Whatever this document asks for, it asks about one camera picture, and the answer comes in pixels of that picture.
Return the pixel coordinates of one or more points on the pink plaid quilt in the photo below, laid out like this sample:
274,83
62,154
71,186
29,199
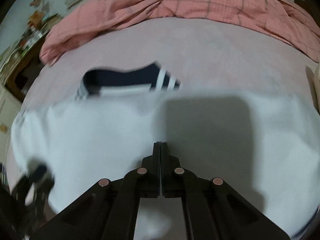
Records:
280,19

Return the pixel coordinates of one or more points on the cream folded sweatshirt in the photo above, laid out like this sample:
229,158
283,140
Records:
313,80

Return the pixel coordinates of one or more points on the dark wooden desk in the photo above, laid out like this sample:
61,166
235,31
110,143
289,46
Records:
27,70

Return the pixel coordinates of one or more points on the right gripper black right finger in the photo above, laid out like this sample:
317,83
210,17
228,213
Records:
211,208

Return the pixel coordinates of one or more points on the white navy varsity jacket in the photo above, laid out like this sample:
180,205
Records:
265,145

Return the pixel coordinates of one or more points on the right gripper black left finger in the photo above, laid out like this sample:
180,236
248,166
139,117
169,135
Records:
108,209

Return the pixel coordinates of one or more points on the white drawer cabinet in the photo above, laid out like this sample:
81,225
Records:
9,107

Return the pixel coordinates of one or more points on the pink bed sheet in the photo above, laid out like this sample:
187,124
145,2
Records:
167,54

